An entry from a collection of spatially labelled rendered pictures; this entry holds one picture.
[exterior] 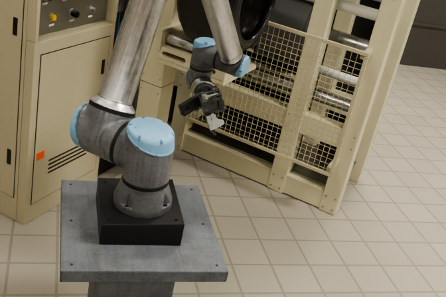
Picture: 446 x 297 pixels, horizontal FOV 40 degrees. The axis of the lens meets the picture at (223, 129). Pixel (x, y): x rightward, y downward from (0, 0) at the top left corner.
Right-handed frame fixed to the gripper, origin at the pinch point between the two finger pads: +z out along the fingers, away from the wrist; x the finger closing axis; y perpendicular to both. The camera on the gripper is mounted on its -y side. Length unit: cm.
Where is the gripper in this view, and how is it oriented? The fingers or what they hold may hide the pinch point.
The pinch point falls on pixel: (209, 118)
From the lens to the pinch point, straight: 216.9
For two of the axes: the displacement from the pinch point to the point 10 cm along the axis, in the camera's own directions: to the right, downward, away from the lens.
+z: 2.2, 4.8, -8.5
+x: 1.8, 8.4, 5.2
